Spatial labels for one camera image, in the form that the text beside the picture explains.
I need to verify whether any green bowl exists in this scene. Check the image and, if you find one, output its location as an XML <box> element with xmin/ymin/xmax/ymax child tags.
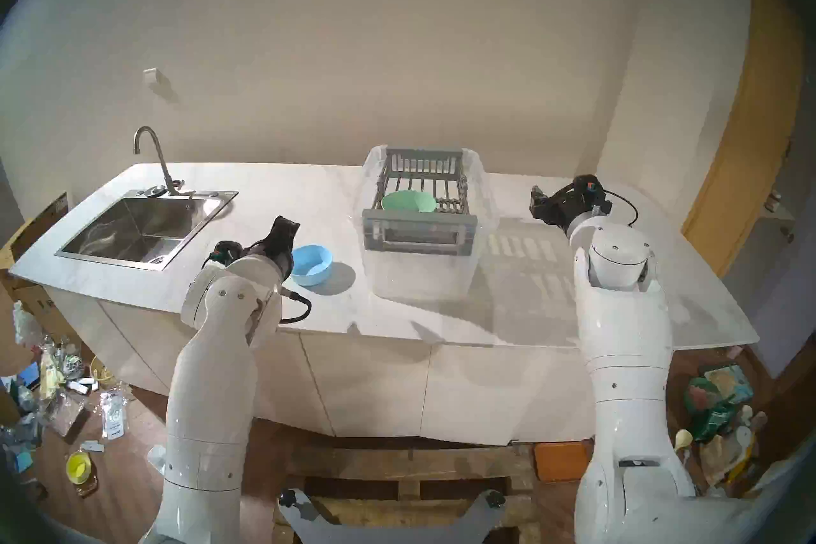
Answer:
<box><xmin>381</xmin><ymin>190</ymin><xmax>438</xmax><ymax>214</ymax></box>

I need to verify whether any yellow packet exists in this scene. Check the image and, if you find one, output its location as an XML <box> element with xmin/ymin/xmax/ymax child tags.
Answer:
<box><xmin>38</xmin><ymin>348</ymin><xmax>68</xmax><ymax>400</ymax></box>

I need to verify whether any yellow cup on floor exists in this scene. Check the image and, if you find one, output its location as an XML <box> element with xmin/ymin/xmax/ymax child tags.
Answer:
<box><xmin>66</xmin><ymin>450</ymin><xmax>99</xmax><ymax>497</ymax></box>

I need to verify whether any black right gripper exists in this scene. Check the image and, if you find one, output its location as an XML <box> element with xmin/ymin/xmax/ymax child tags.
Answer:
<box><xmin>530</xmin><ymin>185</ymin><xmax>613</xmax><ymax>232</ymax></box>

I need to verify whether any teal food package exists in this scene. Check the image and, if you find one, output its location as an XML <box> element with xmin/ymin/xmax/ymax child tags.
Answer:
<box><xmin>703</xmin><ymin>363</ymin><xmax>754</xmax><ymax>404</ymax></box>

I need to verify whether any orange tray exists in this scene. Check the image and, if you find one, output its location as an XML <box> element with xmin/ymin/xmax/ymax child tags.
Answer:
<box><xmin>534</xmin><ymin>441</ymin><xmax>590</xmax><ymax>482</ymax></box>

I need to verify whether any brown cardboard box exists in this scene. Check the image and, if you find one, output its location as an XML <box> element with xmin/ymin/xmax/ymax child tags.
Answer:
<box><xmin>0</xmin><ymin>192</ymin><xmax>69</xmax><ymax>308</ymax></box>

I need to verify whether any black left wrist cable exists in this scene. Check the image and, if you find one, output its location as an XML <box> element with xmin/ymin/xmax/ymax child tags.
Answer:
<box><xmin>279</xmin><ymin>288</ymin><xmax>313</xmax><ymax>325</ymax></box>

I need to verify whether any clear plastic tub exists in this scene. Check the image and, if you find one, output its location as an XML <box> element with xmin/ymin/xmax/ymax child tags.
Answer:
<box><xmin>354</xmin><ymin>144</ymin><xmax>500</xmax><ymax>302</ymax></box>

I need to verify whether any green snack bag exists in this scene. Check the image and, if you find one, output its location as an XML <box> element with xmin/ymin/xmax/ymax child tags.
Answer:
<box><xmin>685</xmin><ymin>377</ymin><xmax>740</xmax><ymax>441</ymax></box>

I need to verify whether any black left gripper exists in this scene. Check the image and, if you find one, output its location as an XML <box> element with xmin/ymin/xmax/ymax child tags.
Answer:
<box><xmin>258</xmin><ymin>216</ymin><xmax>301</xmax><ymax>277</ymax></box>

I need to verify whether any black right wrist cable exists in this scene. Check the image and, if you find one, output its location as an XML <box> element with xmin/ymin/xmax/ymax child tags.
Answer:
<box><xmin>602</xmin><ymin>190</ymin><xmax>639</xmax><ymax>228</ymax></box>

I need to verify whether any grey drying rack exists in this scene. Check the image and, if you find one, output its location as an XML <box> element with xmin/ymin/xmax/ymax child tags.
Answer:
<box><xmin>361</xmin><ymin>148</ymin><xmax>479</xmax><ymax>257</ymax></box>

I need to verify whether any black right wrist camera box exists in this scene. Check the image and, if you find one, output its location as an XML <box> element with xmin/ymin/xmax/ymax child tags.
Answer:
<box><xmin>571</xmin><ymin>174</ymin><xmax>606</xmax><ymax>200</ymax></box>

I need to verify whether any clear bag with paper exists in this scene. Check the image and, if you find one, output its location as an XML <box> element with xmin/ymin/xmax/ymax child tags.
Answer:
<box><xmin>99</xmin><ymin>390</ymin><xmax>130</xmax><ymax>441</ymax></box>

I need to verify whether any blue bowl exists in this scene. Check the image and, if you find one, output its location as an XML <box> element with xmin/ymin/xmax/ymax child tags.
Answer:
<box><xmin>290</xmin><ymin>244</ymin><xmax>333</xmax><ymax>287</ymax></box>

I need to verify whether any stainless steel sink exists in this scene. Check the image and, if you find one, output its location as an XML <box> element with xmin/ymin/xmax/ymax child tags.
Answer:
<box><xmin>54</xmin><ymin>190</ymin><xmax>239</xmax><ymax>271</ymax></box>

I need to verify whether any yellow wooden door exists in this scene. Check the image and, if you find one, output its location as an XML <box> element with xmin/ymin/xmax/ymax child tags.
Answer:
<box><xmin>681</xmin><ymin>0</ymin><xmax>805</xmax><ymax>279</ymax></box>

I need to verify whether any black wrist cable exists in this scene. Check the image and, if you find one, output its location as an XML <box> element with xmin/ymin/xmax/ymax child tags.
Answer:
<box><xmin>279</xmin><ymin>288</ymin><xmax>313</xmax><ymax>325</ymax></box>
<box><xmin>602</xmin><ymin>190</ymin><xmax>639</xmax><ymax>228</ymax></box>

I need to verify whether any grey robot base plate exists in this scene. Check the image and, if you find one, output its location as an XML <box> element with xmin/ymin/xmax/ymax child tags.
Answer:
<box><xmin>279</xmin><ymin>489</ymin><xmax>507</xmax><ymax>544</ymax></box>

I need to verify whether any white plastic bag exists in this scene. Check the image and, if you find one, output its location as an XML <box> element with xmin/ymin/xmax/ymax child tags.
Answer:
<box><xmin>11</xmin><ymin>299</ymin><xmax>42</xmax><ymax>352</ymax></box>

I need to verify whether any white counter cabinet base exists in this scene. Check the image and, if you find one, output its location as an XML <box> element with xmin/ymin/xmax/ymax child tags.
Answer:
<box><xmin>48</xmin><ymin>285</ymin><xmax>597</xmax><ymax>446</ymax></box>

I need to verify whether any metal gooseneck faucet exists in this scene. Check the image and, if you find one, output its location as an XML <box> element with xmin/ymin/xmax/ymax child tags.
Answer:
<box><xmin>133</xmin><ymin>127</ymin><xmax>192</xmax><ymax>197</ymax></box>

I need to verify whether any wooden pallet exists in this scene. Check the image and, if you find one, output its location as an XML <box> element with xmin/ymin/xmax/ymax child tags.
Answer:
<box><xmin>284</xmin><ymin>444</ymin><xmax>539</xmax><ymax>544</ymax></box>

